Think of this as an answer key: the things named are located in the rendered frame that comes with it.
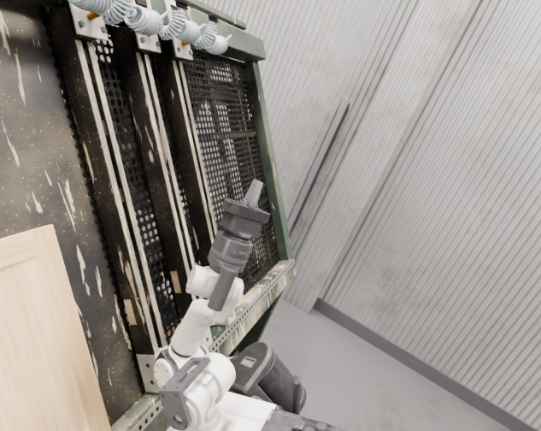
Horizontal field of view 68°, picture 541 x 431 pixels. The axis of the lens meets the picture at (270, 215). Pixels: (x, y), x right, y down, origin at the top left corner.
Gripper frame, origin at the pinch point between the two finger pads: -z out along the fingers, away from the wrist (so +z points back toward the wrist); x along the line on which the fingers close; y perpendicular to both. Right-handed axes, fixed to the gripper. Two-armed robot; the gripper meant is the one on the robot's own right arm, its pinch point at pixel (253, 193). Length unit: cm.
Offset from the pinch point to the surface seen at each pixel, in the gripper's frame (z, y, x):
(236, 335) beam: 60, 43, -54
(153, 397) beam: 68, 20, -10
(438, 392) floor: 106, 40, -290
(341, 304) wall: 76, 127, -245
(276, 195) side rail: 3, 93, -92
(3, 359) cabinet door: 50, 14, 34
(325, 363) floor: 110, 92, -202
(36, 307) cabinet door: 42, 21, 29
